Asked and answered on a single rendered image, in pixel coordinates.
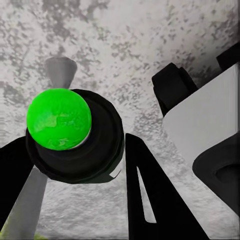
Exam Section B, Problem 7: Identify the insectifuge atomizer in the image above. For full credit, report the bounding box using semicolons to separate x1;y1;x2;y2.
25;56;126;185

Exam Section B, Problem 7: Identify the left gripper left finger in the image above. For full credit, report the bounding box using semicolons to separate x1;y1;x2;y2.
0;136;35;231

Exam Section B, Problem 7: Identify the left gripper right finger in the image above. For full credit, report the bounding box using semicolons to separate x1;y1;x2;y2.
125;133;210;240

